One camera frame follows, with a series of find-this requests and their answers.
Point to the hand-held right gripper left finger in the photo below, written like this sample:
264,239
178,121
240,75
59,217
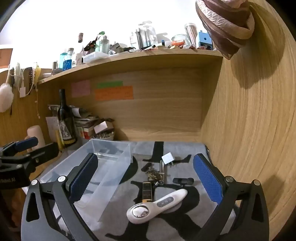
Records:
84,178

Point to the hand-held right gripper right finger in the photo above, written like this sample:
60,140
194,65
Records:
207,178

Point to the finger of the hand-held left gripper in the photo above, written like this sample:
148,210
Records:
26,142
44,153

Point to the clear plastic storage box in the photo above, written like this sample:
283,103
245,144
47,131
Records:
111,162

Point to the silver metal tube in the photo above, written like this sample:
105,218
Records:
161,171

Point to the white handheld massager device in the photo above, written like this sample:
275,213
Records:
166,201

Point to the black gold lighter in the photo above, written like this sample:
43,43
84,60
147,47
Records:
147,191

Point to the black clip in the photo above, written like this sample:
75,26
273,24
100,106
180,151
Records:
182,181

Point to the white paper sheet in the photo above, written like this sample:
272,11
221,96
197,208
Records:
52,126

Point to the dark wine bottle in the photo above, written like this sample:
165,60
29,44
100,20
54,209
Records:
67,129

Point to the white charger plug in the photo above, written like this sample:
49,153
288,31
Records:
167,159

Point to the grey bowl of small items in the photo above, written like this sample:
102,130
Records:
104,136

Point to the white fluffy puff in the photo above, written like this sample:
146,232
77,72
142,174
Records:
5,98

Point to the stack of books and papers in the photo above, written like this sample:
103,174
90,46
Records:
85,125

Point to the white hanging charger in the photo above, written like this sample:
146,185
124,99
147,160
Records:
22,92

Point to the small white cardboard box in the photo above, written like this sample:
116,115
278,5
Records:
100,127

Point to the bunch of keys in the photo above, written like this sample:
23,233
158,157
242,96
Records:
152,175

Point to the black key fob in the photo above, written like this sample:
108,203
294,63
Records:
146,167

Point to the grey black printed mat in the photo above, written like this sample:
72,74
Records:
148,148

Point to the blue liquid bottle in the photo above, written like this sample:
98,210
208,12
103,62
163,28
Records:
66,62

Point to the orange sticky note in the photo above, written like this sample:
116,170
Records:
114,93

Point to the green sticky note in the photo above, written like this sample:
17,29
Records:
109,84

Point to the white plastic tray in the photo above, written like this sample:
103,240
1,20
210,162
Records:
95,57

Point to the clear green glass bottle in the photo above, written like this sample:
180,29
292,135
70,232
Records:
102,45

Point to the wooden shelf board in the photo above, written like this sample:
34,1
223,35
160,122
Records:
138,58

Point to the blue box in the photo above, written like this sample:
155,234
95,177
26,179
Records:
205,40

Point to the glass bowl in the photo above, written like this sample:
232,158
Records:
179,38

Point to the clear jar of pink sticks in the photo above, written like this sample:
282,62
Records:
190,34

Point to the clear plastic packaging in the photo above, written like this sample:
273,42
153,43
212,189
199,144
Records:
144,34

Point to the orange wall paper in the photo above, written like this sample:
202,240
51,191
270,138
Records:
5,58

